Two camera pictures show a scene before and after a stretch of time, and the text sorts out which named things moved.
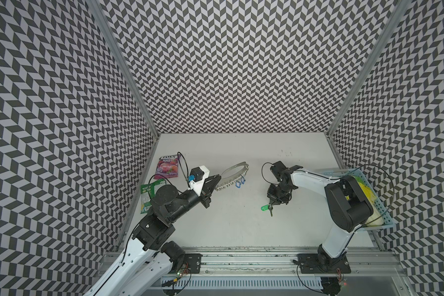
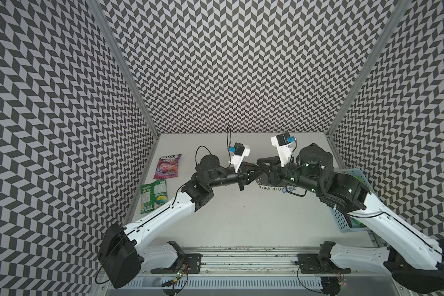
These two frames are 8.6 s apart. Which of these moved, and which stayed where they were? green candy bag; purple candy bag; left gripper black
Moved: left gripper black
Stayed: green candy bag; purple candy bag
